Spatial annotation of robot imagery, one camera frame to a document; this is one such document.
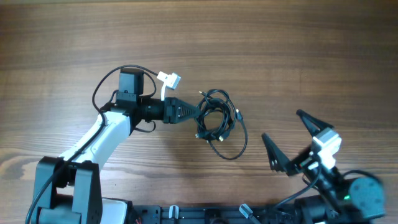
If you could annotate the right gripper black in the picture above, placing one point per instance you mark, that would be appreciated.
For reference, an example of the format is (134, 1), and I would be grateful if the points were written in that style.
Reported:
(278, 159)

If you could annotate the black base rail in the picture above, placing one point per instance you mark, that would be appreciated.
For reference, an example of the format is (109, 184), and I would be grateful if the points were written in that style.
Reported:
(151, 214)

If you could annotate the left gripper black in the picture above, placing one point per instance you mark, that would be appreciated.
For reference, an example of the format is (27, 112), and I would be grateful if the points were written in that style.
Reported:
(171, 108)

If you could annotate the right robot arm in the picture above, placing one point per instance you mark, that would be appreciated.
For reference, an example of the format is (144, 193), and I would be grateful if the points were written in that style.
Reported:
(329, 196)

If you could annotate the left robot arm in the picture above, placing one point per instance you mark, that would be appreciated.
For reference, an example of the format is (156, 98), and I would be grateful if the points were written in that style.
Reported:
(67, 188)

